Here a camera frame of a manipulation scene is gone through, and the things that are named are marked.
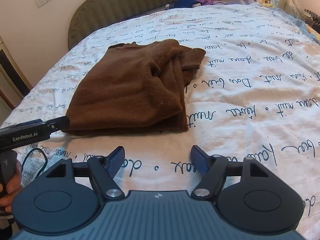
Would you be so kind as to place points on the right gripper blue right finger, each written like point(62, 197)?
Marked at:
point(210, 167)

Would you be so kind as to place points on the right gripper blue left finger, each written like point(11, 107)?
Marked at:
point(107, 165)

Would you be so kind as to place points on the brown knit sweater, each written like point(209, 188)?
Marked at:
point(135, 89)

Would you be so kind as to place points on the person's left hand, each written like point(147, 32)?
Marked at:
point(13, 187)

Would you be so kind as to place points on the gold black tower appliance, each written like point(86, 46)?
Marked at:
point(14, 85)

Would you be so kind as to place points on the yellow blue blanket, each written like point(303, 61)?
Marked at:
point(300, 18)

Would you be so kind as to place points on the purple garment on bed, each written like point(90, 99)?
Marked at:
point(212, 2)

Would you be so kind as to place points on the blue cloth on bed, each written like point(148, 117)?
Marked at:
point(186, 4)

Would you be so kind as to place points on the black white patterned garment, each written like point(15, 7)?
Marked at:
point(315, 18)

